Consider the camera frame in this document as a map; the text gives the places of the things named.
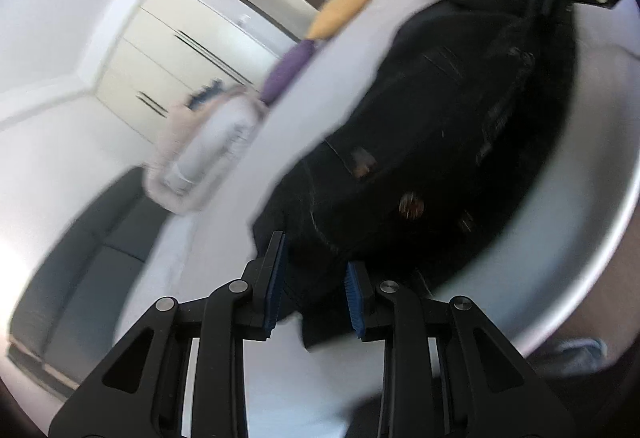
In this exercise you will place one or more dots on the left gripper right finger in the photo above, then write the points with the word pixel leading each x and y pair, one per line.
pixel 448 370

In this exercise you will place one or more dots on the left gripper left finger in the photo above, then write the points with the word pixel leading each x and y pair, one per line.
pixel 181 357

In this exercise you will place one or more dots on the black jeans pant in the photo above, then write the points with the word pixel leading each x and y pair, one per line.
pixel 450 127

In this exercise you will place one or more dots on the dark green bed headboard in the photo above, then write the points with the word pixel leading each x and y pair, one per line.
pixel 65 321

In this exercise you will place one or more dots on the yellow cushion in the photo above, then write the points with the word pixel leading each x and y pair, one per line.
pixel 332 17

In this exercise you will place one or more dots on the folded beige grey duvet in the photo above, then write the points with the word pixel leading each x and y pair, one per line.
pixel 195 150

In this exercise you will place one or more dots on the purple cushion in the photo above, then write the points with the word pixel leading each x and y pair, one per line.
pixel 284 72

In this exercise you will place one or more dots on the folded blue cloth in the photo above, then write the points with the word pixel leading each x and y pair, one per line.
pixel 205 94

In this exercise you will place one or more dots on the white wardrobe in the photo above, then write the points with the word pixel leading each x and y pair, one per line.
pixel 173 48

